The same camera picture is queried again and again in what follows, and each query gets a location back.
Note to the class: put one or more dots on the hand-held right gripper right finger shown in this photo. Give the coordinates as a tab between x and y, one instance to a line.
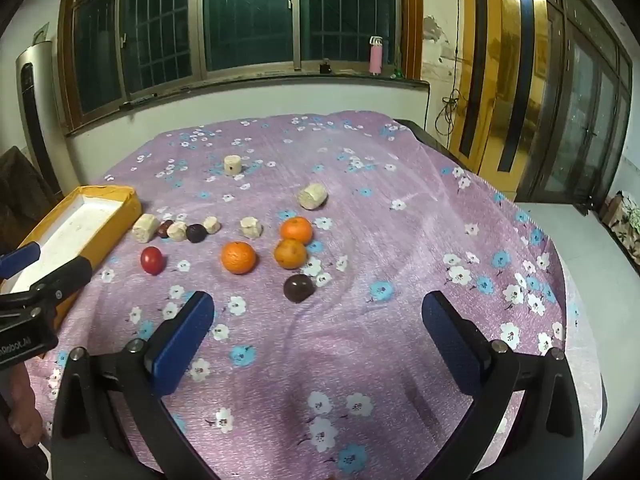
450	345

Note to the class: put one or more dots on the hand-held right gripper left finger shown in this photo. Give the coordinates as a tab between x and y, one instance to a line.
182	342

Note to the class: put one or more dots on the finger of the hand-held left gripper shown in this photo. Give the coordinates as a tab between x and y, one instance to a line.
20	260
62	280

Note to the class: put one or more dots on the yellow cardboard box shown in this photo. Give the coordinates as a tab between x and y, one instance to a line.
75	220

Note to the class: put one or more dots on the red tomato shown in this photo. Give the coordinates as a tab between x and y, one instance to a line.
151	260

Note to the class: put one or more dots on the beige cylindrical chunk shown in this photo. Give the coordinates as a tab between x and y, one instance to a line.
251	227
312	195
145	227
232	165
176	232
212	224

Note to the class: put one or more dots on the orange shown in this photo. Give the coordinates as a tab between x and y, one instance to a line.
290	255
238	257
296	229

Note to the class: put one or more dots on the dark purple plum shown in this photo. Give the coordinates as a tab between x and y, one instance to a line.
299	288
196	233

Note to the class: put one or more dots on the person's left forearm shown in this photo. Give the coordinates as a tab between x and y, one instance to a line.
22	405

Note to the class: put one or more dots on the dark brown cloth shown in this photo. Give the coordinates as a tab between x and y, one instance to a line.
20	195

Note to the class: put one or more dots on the purple floral tablecloth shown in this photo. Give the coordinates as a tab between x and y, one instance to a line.
350	350

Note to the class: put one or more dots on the red date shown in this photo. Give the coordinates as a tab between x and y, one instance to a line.
162	230

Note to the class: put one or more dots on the standing air conditioner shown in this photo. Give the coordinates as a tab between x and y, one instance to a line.
35	110

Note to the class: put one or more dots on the dark tool on sill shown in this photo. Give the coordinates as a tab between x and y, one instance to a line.
137	101

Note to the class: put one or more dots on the floral bag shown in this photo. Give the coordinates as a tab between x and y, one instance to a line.
625	220

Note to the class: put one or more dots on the golden door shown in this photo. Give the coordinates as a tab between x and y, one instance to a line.
500	85

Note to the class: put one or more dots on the dark framed glass door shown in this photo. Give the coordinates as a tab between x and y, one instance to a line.
585	110

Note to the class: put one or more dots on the small green object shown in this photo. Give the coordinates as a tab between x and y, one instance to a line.
397	74

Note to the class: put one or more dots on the pink water bottle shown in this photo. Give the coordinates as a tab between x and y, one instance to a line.
376	57

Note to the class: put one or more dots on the small black object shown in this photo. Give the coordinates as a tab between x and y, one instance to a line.
325	66

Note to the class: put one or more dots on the wooden framed window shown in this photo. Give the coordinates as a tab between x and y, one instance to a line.
250	20

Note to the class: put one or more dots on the green wall sticker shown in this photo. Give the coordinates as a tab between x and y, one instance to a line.
41	33

